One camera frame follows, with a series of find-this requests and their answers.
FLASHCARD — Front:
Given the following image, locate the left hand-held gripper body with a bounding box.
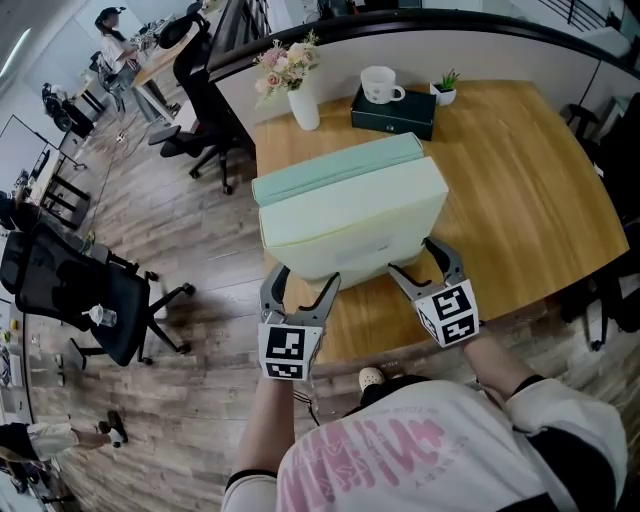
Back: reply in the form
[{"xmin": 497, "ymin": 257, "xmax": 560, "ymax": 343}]
[{"xmin": 257, "ymin": 308, "xmax": 327, "ymax": 382}]

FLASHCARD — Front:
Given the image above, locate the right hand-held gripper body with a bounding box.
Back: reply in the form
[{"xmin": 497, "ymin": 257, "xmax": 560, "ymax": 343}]
[{"xmin": 409, "ymin": 273, "xmax": 480, "ymax": 348}]

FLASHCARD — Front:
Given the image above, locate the white box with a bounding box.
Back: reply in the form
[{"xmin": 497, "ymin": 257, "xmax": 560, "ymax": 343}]
[{"xmin": 258, "ymin": 155, "xmax": 450, "ymax": 292}]

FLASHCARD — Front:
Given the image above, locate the mint green box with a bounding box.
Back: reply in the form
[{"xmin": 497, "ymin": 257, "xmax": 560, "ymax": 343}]
[{"xmin": 251, "ymin": 131, "xmax": 425, "ymax": 209}]

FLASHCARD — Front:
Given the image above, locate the person's right forearm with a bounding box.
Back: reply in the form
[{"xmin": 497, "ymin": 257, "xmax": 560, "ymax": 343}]
[{"xmin": 462, "ymin": 327, "xmax": 546, "ymax": 401}]

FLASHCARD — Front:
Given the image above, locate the person's left forearm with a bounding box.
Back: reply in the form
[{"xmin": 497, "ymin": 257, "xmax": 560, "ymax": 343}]
[{"xmin": 232, "ymin": 374, "xmax": 296, "ymax": 476}]

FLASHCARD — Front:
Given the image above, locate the person's white shoe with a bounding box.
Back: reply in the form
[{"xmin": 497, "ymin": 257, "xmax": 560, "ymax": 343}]
[{"xmin": 358, "ymin": 366, "xmax": 386, "ymax": 394}]

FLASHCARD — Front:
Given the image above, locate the person's black trouser leg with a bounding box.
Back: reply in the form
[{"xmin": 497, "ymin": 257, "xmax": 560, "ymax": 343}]
[{"xmin": 359, "ymin": 374, "xmax": 431, "ymax": 416}]

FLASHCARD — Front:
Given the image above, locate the person's white printed shirt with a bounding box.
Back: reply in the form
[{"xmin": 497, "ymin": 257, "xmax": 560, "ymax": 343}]
[{"xmin": 222, "ymin": 377, "xmax": 629, "ymax": 512}]

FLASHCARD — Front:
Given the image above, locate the dark green drawer box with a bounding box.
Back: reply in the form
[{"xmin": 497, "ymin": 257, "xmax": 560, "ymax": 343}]
[{"xmin": 350, "ymin": 83, "xmax": 438, "ymax": 142}]

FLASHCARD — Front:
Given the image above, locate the black office chair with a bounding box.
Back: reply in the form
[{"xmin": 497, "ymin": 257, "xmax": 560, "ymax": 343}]
[
  {"xmin": 559, "ymin": 219, "xmax": 640, "ymax": 351},
  {"xmin": 559, "ymin": 94, "xmax": 640, "ymax": 221},
  {"xmin": 0, "ymin": 222, "xmax": 196, "ymax": 369},
  {"xmin": 148, "ymin": 12, "xmax": 251, "ymax": 196}
]

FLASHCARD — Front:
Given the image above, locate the clear water bottle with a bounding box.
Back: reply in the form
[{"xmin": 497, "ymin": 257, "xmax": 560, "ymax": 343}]
[{"xmin": 82, "ymin": 303, "xmax": 119, "ymax": 329}]

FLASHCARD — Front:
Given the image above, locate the small potted green plant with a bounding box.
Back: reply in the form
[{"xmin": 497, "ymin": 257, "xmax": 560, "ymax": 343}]
[{"xmin": 429, "ymin": 68, "xmax": 461, "ymax": 107}]

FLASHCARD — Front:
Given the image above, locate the white vase with flowers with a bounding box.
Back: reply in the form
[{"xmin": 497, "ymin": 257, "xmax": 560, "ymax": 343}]
[{"xmin": 252, "ymin": 29, "xmax": 322, "ymax": 132}]

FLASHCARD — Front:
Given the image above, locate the white mug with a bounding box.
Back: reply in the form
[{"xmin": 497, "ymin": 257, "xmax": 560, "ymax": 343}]
[{"xmin": 359, "ymin": 65, "xmax": 406, "ymax": 105}]

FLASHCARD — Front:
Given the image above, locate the rolling whiteboard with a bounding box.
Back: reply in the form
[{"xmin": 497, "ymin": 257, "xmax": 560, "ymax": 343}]
[{"xmin": 0, "ymin": 114, "xmax": 86, "ymax": 171}]

